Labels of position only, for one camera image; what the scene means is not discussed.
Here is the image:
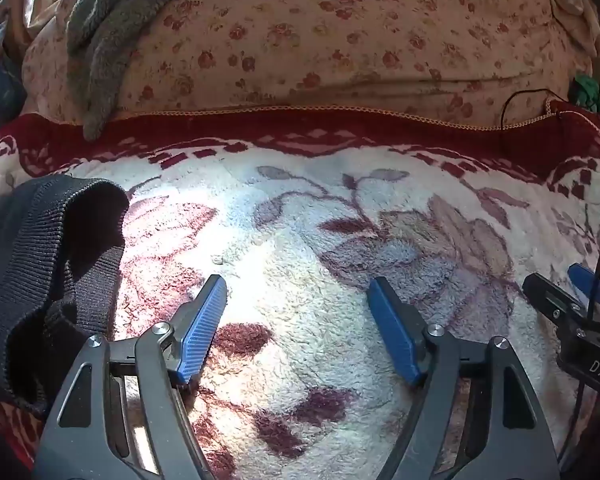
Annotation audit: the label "floral beige pillow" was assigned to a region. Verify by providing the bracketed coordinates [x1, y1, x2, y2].
[0, 0, 598, 128]

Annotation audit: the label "red white floral fleece blanket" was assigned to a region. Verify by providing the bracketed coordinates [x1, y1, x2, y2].
[0, 105, 600, 480]

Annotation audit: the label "green yarn bundle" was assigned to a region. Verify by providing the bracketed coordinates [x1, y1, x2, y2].
[570, 74, 600, 111]

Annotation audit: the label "black knit pants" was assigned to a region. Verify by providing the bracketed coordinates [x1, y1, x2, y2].
[0, 175, 130, 418]

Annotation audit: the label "grey fuzzy cloth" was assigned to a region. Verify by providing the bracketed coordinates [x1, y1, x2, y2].
[66, 0, 203, 142]

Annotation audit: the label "blue plastic bag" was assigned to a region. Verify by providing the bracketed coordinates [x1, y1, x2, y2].
[0, 20, 28, 126]

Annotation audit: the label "beige cloth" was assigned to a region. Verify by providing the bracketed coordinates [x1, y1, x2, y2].
[530, 0, 600, 56]

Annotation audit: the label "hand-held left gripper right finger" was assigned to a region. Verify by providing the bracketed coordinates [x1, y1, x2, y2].
[367, 276, 563, 480]

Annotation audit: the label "thin black cord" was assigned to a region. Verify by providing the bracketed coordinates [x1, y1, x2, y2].
[499, 88, 576, 157]

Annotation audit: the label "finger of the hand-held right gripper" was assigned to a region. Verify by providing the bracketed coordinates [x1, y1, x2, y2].
[567, 263, 600, 306]
[522, 272, 588, 332]

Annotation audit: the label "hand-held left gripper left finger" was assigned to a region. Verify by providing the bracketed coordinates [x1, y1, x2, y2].
[32, 274, 228, 480]

